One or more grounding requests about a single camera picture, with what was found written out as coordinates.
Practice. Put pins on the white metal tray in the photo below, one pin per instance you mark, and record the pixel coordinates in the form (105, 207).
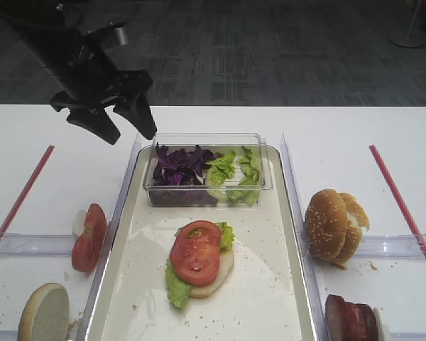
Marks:
(263, 298)

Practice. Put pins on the green lettuce in container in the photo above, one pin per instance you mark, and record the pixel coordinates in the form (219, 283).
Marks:
(234, 180)

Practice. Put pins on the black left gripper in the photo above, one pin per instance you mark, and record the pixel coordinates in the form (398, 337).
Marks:
(89, 79)

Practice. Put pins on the sesame bun front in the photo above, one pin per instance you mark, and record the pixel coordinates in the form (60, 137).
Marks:
(326, 224)

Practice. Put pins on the bottom bun on tray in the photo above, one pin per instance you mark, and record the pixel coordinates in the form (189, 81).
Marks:
(225, 266)

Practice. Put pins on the white stopper behind meat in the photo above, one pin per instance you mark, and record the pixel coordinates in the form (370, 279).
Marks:
(383, 330)

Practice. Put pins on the red straw rod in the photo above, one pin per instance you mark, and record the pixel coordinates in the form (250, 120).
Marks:
(27, 187)
(399, 199)

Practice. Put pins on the round metal stand base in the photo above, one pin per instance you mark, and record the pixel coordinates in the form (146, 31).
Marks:
(410, 39)

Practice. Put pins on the clear holder lower left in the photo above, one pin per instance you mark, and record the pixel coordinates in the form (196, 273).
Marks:
(8, 335)

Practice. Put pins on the bun half left holder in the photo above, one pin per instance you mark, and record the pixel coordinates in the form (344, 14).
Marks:
(46, 314)

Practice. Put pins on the left red straw rod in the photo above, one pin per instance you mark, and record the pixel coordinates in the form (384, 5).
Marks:
(27, 187)

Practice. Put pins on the sliced meat patties stack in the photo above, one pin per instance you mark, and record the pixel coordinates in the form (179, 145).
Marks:
(347, 321)

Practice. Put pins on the red tomato slice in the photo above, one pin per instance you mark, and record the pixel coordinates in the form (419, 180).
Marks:
(195, 253)

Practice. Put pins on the clear holder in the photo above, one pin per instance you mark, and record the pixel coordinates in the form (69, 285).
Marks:
(8, 335)
(14, 244)
(410, 246)
(408, 336)

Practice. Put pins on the remaining tomato slices stack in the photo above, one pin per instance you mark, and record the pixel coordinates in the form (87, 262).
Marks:
(87, 247)

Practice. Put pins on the white stopper behind tomatoes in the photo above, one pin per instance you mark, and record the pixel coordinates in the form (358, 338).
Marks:
(78, 224)

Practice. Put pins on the purple cabbage leaves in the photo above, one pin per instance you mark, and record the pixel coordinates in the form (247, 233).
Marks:
(181, 168)

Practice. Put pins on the lettuce leaf on bun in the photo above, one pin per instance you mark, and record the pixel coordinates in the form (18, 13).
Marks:
(178, 292)

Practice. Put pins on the sesame bun rear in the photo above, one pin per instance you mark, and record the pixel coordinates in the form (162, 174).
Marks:
(357, 219)

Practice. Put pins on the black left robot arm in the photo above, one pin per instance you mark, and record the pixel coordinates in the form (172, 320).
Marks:
(40, 13)

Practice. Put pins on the clear plastic container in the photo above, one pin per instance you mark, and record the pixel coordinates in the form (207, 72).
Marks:
(217, 143)

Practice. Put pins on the clear holder upper left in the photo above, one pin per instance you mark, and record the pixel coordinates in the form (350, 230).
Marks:
(14, 244)

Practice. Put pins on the clear holder lower right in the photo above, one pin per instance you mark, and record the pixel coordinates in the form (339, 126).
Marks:
(408, 336)

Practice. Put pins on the sesame bun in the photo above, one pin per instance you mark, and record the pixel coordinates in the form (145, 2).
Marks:
(326, 224)
(357, 219)

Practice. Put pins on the clear holder upper right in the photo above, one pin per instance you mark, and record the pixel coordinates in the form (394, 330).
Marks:
(410, 246)

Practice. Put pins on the clear rail left of tray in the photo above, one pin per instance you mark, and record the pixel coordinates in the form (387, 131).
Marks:
(110, 220)

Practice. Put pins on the right red straw rod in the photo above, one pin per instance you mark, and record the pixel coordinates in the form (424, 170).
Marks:
(399, 199)

